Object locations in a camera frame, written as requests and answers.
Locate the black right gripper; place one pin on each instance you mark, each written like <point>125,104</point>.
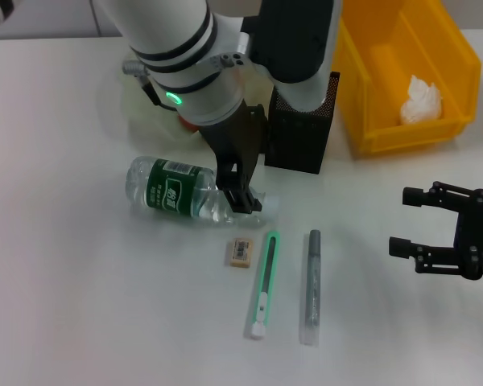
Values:
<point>481,235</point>

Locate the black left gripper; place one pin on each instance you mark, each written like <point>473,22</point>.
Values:
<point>237,136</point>

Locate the clear green-label water bottle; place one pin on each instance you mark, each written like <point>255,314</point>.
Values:
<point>165,189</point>

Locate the black mesh pen holder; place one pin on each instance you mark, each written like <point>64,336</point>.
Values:
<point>298,140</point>

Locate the orange knitted toy fruit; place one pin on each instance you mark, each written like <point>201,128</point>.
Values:
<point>187,124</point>

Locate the white paper ball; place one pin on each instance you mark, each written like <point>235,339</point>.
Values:
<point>420,104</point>

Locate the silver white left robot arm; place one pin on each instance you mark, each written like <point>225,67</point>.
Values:
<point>177,24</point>

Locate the beige eraser with barcode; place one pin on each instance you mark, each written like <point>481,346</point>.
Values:
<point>240,252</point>

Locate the green utility knife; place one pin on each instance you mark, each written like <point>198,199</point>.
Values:
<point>265,273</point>

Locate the grey marker pen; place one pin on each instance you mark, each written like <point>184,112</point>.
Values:
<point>314,281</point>

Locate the green wavy glass fruit bowl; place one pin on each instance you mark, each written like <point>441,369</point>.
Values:
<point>153,124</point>

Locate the yellow plastic storage bin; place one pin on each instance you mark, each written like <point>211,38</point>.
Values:
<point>426,136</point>

